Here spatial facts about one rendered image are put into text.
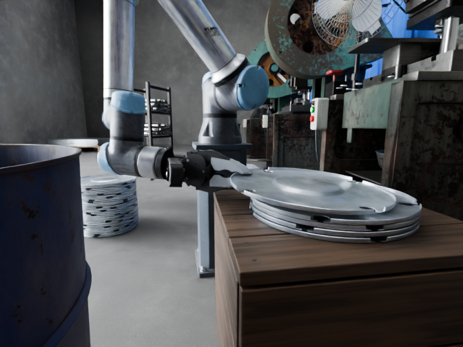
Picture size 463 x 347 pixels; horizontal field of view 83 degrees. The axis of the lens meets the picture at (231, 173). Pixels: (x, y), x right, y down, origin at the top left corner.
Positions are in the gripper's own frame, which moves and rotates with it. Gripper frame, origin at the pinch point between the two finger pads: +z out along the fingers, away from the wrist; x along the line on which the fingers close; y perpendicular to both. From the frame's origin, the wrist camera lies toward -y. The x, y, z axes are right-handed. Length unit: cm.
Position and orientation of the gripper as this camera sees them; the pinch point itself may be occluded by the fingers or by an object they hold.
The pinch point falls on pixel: (245, 175)
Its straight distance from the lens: 54.4
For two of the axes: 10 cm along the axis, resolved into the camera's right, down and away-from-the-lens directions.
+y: 2.4, -1.7, 9.6
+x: -0.7, 9.8, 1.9
